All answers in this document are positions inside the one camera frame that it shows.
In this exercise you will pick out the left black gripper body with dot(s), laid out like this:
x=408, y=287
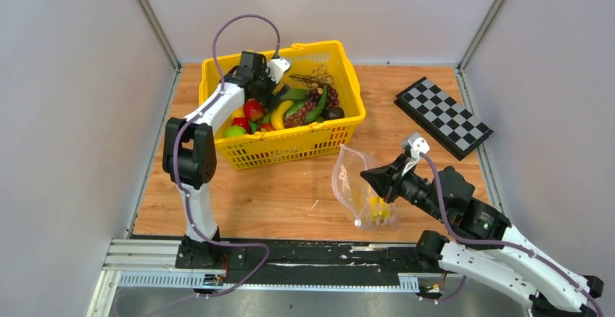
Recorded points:
x=267, y=88

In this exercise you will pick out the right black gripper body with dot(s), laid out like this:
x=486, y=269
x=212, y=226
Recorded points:
x=409, y=186

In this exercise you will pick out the yellow banana bunch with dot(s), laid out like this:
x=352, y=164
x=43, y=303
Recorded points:
x=379, y=210

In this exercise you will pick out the clear zip top bag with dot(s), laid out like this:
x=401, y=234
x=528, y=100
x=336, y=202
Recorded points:
x=353, y=192

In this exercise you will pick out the green leafy vegetable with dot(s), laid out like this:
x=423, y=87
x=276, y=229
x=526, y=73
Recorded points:
x=295, y=94

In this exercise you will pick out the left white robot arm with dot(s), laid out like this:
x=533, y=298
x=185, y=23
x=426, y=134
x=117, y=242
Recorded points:
x=189, y=155

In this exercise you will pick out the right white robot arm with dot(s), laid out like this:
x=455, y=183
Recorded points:
x=482, y=244

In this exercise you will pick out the red apple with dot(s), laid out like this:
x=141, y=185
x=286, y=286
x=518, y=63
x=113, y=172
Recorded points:
x=253, y=110

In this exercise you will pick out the yellow pear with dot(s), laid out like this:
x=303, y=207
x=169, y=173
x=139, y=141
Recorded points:
x=238, y=113

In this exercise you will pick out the single yellow banana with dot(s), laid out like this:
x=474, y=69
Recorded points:
x=277, y=117

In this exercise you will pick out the red bell pepper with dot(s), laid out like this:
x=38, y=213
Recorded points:
x=244, y=123

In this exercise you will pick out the green apple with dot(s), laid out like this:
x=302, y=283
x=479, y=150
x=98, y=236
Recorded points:
x=234, y=131

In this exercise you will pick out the green chili pepper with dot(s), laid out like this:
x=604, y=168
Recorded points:
x=312, y=115

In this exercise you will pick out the yellow plastic basket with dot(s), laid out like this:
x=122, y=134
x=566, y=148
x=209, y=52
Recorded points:
x=315, y=139

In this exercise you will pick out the folded black chessboard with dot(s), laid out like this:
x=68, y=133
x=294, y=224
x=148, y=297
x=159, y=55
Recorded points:
x=448, y=122

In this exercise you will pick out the dark avocado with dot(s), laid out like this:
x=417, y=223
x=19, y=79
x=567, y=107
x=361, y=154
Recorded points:
x=333, y=113

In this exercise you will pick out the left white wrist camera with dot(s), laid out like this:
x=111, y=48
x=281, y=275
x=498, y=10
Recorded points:
x=277, y=68

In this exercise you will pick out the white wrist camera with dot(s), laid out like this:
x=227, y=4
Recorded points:
x=277, y=68
x=413, y=147

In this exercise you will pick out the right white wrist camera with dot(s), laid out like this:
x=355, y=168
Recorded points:
x=413, y=147

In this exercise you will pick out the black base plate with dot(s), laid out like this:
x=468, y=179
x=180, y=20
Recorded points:
x=319, y=263

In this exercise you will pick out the white slotted cable duct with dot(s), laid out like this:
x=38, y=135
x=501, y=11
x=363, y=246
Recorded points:
x=152, y=263

